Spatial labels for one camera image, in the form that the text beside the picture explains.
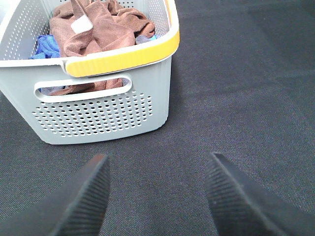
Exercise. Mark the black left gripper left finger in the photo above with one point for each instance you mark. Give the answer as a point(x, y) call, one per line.
point(76, 209)

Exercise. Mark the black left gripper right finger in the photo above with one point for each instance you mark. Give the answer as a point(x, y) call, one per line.
point(241, 207)

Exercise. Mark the grey perforated basket yellow handle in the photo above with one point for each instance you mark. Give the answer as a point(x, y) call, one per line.
point(99, 97)

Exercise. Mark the blue cloth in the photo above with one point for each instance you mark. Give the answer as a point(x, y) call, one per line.
point(47, 48)

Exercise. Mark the black table cloth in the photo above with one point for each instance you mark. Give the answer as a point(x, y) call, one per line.
point(242, 84)

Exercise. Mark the brown towel with white tag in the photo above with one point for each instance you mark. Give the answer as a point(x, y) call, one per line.
point(82, 27)

